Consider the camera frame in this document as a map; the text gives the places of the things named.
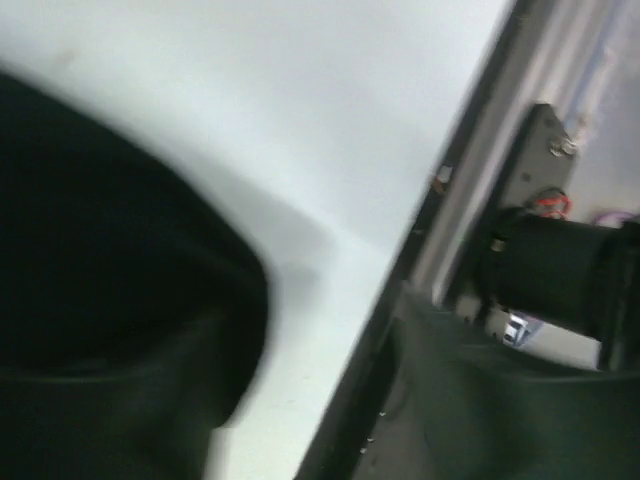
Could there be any black t shirt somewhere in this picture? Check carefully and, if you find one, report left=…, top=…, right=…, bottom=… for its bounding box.
left=1, top=75, right=269, bottom=479

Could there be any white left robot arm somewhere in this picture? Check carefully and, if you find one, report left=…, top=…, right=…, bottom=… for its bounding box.
left=473, top=207, right=639, bottom=371

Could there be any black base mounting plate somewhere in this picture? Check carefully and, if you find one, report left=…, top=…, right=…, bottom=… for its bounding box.
left=296, top=103, right=571, bottom=480

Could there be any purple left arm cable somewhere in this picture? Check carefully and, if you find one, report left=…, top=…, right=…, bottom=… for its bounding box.
left=592, top=209, right=640, bottom=229

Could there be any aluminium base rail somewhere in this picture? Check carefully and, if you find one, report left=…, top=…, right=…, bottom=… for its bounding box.
left=410, top=1, right=639, bottom=305

